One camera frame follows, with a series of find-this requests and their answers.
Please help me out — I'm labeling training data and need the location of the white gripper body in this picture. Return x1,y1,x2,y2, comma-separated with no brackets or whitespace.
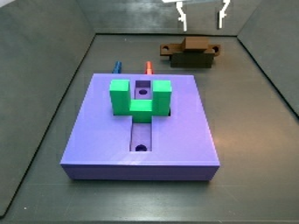
161,0,220,4

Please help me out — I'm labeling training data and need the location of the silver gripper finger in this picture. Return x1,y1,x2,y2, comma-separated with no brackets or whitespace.
217,0,231,29
175,1,187,32

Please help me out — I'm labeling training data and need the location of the brown T-shaped block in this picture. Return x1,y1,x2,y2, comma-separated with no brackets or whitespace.
160,37,220,56

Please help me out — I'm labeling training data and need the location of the red peg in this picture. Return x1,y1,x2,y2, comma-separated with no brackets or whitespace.
144,61,153,74

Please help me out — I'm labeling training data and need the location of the blue peg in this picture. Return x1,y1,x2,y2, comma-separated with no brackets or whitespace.
112,61,121,74

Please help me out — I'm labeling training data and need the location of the green U-shaped block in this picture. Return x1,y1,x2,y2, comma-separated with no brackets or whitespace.
109,80,172,123

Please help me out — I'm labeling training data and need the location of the purple base block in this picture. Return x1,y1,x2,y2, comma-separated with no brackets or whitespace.
60,73,220,180

